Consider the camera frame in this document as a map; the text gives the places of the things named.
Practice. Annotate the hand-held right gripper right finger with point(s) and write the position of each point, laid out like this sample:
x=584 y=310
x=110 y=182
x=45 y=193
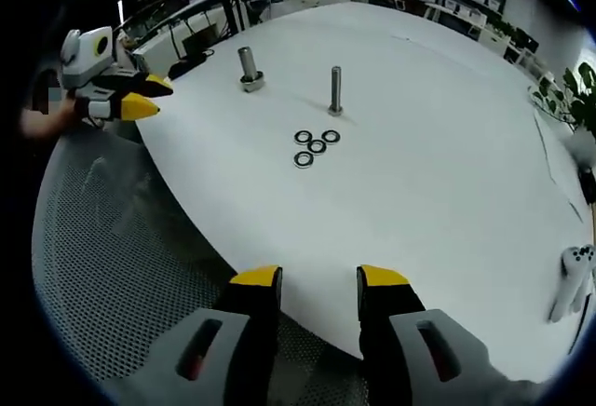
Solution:
x=396 y=331

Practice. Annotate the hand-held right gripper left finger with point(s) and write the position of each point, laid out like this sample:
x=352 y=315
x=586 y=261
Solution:
x=247 y=331

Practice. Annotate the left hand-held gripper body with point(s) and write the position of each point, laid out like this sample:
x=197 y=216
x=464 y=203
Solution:
x=84 y=61

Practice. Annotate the thick threaded stud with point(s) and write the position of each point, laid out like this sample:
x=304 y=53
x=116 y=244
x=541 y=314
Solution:
x=247 y=63

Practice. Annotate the black metal washer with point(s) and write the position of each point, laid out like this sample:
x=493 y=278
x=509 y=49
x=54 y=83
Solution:
x=296 y=160
x=310 y=147
x=296 y=137
x=325 y=137

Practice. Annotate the thin threaded stud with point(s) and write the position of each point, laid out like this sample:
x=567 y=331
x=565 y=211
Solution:
x=335 y=89

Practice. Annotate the black standing desk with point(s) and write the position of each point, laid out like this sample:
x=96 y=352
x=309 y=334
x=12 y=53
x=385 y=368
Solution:
x=230 y=15

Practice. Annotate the grey mesh office chair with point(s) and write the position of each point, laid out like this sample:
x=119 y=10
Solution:
x=116 y=261

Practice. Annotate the white game controller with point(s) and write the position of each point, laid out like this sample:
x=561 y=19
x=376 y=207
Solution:
x=570 y=280

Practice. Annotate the small black device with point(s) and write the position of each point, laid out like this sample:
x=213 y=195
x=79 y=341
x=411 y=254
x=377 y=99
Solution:
x=584 y=185

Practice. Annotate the green potted plant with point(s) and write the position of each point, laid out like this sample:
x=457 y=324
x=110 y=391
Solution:
x=575 y=98

